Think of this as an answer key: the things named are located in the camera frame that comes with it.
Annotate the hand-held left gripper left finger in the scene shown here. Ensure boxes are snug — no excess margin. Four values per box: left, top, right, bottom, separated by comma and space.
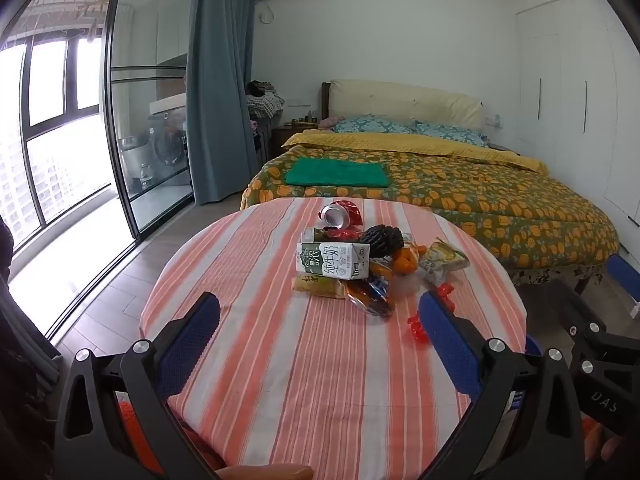
52, 291, 223, 480

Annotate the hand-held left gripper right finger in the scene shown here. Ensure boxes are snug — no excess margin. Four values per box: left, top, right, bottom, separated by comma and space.
417, 290, 586, 480

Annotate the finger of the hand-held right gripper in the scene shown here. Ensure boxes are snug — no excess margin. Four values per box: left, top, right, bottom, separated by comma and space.
547, 280, 618, 361
606, 254, 640, 318

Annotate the yellow green snack packet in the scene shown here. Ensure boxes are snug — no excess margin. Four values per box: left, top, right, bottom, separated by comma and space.
417, 237, 471, 287

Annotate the gold coffee packet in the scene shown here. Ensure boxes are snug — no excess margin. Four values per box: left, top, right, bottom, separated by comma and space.
292, 275, 348, 300

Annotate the person's right hand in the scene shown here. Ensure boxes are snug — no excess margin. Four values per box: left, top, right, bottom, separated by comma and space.
600, 435, 625, 480

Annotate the person's left hand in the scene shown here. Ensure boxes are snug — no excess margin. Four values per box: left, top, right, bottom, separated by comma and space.
216, 464, 313, 480

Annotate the bed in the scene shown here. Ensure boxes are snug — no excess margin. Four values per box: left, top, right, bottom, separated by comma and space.
240, 79, 621, 296

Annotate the orange snack packet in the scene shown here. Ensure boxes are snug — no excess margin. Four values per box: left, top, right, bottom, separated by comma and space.
389, 245, 429, 277

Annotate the striped orange white tablecloth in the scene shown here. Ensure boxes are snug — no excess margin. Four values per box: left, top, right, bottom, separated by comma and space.
140, 197, 528, 480

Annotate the orange print green quilt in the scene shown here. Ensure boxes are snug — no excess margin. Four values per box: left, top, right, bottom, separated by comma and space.
240, 145, 621, 272

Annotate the black spiky ball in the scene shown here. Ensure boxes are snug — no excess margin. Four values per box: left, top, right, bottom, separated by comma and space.
360, 225, 405, 257

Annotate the white green milk carton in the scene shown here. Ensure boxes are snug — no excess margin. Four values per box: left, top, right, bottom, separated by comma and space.
296, 241, 371, 281

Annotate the crushed red drink can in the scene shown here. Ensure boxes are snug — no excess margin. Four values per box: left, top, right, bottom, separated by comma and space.
320, 202, 352, 232

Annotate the dark cloth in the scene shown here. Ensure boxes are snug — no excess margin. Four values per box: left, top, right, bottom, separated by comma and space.
0, 215, 63, 480

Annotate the grey round bin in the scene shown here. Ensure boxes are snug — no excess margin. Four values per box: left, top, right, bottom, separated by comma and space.
120, 135, 152, 192

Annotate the washing machine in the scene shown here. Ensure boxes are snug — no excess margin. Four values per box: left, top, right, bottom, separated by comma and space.
150, 110, 190, 167

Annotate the white wardrobe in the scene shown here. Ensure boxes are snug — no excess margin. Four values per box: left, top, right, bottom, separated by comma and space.
515, 0, 640, 243

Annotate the blue patterned pillow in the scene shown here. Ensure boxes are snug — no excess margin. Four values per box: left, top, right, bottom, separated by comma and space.
415, 121, 489, 147
332, 115, 419, 135

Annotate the green towel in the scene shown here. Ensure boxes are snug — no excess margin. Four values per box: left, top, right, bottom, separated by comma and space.
284, 157, 390, 189

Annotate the yellow blanket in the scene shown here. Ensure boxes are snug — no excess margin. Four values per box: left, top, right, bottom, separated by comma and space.
282, 129, 551, 176

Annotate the dark wooden nightstand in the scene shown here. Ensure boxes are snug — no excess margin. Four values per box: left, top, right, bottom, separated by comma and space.
270, 125, 322, 162

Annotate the pile of clothes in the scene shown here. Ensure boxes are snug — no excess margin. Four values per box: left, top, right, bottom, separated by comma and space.
245, 80, 286, 122

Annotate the cream padded headboard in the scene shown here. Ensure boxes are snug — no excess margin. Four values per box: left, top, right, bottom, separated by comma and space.
322, 79, 487, 132

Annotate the blue grey curtain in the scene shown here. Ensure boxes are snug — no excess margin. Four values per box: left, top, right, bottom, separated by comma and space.
186, 0, 262, 206

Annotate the black framed window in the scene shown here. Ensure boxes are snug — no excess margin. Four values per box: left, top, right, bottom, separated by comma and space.
0, 30, 113, 253

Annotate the ceiling drying rack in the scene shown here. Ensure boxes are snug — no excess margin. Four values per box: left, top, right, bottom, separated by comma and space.
27, 0, 108, 42

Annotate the white wall cabinet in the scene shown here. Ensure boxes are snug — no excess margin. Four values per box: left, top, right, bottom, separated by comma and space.
156, 5, 191, 67

